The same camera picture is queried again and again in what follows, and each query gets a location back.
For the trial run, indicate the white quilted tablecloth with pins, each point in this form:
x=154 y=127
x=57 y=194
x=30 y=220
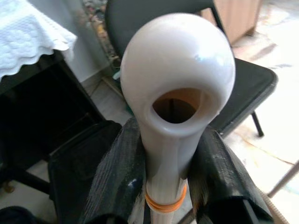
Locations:
x=25 y=35

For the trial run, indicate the thin metal rod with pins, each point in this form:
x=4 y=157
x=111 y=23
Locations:
x=285 y=178

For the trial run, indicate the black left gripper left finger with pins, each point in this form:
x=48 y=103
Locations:
x=116 y=168

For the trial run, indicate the orange rubber band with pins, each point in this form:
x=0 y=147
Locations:
x=163 y=206

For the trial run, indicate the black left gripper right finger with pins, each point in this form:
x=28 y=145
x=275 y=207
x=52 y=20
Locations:
x=219 y=168

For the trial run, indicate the black table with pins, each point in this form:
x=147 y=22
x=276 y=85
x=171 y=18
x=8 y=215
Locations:
x=42 y=100

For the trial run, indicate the black padded chair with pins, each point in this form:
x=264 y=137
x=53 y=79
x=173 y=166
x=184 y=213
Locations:
x=247 y=88

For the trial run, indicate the light wooden cabinet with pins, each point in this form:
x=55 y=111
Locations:
x=236 y=16

